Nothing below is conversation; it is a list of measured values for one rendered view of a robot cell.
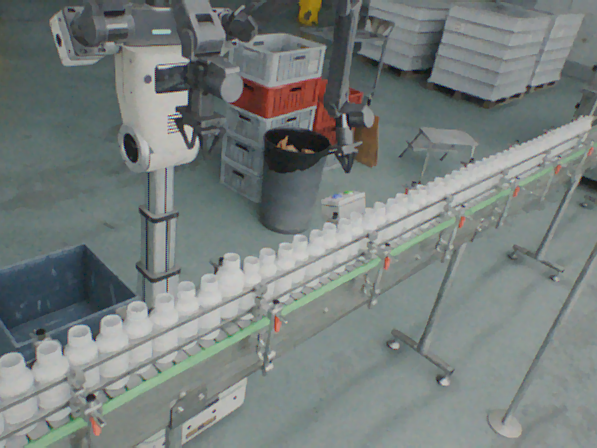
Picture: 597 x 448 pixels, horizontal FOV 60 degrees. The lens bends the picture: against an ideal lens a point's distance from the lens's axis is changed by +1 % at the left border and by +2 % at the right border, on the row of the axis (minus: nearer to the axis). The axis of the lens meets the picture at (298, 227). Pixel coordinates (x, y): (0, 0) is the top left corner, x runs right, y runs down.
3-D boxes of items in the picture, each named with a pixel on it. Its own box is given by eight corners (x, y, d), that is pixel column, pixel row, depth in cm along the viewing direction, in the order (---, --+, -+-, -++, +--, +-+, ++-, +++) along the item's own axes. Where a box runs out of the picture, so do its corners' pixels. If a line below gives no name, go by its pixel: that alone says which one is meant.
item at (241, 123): (262, 150, 365) (266, 120, 353) (221, 131, 384) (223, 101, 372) (313, 132, 409) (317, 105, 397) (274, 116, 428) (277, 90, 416)
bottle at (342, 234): (344, 275, 153) (356, 228, 145) (324, 272, 153) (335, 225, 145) (344, 263, 158) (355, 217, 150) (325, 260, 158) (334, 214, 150)
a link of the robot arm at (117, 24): (103, 13, 133) (82, 14, 130) (120, 0, 126) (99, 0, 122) (115, 50, 135) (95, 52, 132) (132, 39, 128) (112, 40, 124)
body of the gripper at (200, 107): (202, 130, 108) (203, 95, 104) (173, 114, 114) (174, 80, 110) (226, 125, 112) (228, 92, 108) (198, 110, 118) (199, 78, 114)
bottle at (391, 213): (374, 237, 175) (386, 194, 166) (392, 243, 173) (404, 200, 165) (370, 245, 170) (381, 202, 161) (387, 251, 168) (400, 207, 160)
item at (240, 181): (255, 204, 388) (258, 177, 376) (217, 183, 407) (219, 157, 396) (304, 183, 431) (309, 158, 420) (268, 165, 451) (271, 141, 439)
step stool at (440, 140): (441, 159, 523) (454, 120, 501) (466, 187, 472) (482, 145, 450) (397, 156, 513) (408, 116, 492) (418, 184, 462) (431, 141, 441)
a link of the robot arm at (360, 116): (335, 86, 166) (322, 103, 161) (366, 84, 158) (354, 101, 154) (348, 117, 173) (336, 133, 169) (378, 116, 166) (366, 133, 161)
